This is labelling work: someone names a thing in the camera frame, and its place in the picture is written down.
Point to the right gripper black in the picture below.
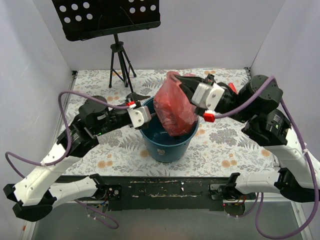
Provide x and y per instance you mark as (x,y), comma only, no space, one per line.
(194,83)

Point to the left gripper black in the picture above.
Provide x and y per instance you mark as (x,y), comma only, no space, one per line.
(131,100)

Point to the red plastic trash bag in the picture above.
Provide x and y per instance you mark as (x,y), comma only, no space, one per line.
(172,107)

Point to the teal plastic trash bin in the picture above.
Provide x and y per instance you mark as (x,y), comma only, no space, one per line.
(163,147)

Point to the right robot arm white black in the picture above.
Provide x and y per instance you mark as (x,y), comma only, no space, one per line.
(256,106)

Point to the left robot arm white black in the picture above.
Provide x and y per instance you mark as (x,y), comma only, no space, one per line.
(37,194)

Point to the red trash bag roll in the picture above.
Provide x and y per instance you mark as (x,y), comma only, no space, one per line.
(233,87)

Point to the black music stand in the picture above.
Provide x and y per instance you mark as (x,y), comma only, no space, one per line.
(83,20)

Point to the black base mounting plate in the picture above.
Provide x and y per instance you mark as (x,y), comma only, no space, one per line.
(165,193)

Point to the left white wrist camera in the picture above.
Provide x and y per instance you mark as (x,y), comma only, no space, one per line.
(140,116)

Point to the aluminium frame rail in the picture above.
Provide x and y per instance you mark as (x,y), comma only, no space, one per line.
(71,222)

